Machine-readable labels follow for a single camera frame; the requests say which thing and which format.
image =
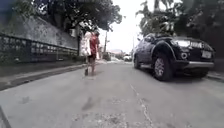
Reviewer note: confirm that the black car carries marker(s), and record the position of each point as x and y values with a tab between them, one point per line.
173	55

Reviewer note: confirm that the grey wall with lattice blocks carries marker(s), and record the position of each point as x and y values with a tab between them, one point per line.
40	40

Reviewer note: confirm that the grey concrete road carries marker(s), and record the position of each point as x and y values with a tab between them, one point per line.
113	96

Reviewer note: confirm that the palm and leafy trees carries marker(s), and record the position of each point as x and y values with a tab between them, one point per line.
200	16

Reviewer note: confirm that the raised concrete pavement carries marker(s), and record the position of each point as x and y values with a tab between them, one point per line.
30	75

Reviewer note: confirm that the white car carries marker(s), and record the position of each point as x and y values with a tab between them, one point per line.
127	58

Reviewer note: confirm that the large dark trees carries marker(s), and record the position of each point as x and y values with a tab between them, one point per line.
76	11

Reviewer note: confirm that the green bush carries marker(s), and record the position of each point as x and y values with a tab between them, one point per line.
106	56

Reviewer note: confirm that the concrete kerb strip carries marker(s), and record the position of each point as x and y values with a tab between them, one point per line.
216	76

